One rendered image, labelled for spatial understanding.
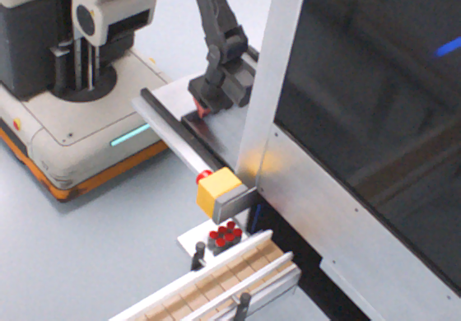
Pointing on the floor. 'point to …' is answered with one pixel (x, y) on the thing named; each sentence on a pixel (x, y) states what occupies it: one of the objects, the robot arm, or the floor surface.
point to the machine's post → (269, 82)
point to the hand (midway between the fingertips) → (203, 114)
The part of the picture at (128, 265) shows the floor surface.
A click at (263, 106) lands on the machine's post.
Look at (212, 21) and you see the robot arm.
